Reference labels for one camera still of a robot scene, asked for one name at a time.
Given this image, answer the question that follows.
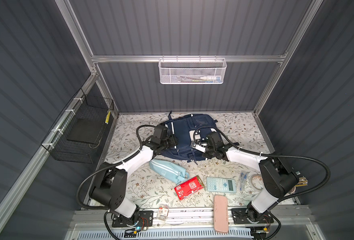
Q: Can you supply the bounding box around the red snack packet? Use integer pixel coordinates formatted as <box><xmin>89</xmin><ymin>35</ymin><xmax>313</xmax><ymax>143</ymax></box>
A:
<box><xmin>174</xmin><ymin>176</ymin><xmax>205</xmax><ymax>201</ymax></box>

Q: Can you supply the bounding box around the clear tape roll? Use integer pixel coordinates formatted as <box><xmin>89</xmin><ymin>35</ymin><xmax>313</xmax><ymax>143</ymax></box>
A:
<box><xmin>250</xmin><ymin>174</ymin><xmax>265</xmax><ymax>191</ymax></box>

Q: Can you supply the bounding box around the black wire wall basket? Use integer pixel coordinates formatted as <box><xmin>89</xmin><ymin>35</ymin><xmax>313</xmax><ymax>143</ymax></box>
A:
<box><xmin>41</xmin><ymin>91</ymin><xmax>114</xmax><ymax>164</ymax></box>

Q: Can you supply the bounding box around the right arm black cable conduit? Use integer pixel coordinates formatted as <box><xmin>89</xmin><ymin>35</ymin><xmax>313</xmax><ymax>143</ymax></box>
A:
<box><xmin>193</xmin><ymin>125</ymin><xmax>331</xmax><ymax>202</ymax></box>

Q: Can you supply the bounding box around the navy blue student backpack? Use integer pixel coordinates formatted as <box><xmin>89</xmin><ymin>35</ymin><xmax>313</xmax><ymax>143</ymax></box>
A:
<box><xmin>161</xmin><ymin>114</ymin><xmax>217</xmax><ymax>162</ymax></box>

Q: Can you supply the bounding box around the small clear eraser box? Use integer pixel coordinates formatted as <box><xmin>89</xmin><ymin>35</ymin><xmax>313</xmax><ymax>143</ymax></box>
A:
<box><xmin>157</xmin><ymin>204</ymin><xmax>169</xmax><ymax>222</ymax></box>

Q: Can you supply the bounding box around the light teal pencil pouch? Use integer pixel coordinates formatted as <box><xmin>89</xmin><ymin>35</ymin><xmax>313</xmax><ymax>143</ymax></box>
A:
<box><xmin>149</xmin><ymin>159</ymin><xmax>190</xmax><ymax>185</ymax></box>

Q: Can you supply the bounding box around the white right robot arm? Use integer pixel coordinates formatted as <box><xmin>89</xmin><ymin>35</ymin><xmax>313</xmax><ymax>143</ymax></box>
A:
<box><xmin>191</xmin><ymin>132</ymin><xmax>299</xmax><ymax>224</ymax></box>

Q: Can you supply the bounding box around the teal calculator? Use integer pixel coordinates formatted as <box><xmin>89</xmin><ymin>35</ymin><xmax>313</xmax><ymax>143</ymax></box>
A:
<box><xmin>206</xmin><ymin>177</ymin><xmax>237</xmax><ymax>194</ymax></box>

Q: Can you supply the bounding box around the white wire mesh basket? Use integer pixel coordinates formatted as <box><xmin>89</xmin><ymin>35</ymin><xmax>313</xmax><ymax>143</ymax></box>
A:
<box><xmin>158</xmin><ymin>58</ymin><xmax>227</xmax><ymax>85</ymax></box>

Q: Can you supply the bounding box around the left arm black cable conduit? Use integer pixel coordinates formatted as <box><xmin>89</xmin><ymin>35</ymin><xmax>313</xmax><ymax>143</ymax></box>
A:
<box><xmin>76</xmin><ymin>124</ymin><xmax>156</xmax><ymax>210</ymax></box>

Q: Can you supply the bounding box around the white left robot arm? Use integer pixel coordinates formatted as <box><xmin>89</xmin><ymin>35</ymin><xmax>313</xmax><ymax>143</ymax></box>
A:
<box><xmin>89</xmin><ymin>125</ymin><xmax>178</xmax><ymax>220</ymax></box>

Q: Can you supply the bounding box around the clear pen pack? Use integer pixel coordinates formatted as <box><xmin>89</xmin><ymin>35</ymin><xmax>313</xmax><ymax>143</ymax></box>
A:
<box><xmin>239</xmin><ymin>171</ymin><xmax>248</xmax><ymax>192</ymax></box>

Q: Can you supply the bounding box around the pink pencil case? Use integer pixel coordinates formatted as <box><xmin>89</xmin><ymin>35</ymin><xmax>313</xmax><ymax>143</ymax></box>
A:
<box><xmin>213</xmin><ymin>195</ymin><xmax>229</xmax><ymax>234</ymax></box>

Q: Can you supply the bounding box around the white marker in basket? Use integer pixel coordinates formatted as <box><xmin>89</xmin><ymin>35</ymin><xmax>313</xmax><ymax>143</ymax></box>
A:
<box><xmin>200</xmin><ymin>76</ymin><xmax>222</xmax><ymax>83</ymax></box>

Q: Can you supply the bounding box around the pink cup with pencils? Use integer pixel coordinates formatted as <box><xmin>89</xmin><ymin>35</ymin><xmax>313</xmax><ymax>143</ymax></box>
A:
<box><xmin>288</xmin><ymin>176</ymin><xmax>308</xmax><ymax>195</ymax></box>

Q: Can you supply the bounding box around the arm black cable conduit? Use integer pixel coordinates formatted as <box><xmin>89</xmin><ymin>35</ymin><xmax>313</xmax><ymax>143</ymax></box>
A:
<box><xmin>76</xmin><ymin>124</ymin><xmax>156</xmax><ymax>210</ymax></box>
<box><xmin>193</xmin><ymin>125</ymin><xmax>331</xmax><ymax>202</ymax></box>

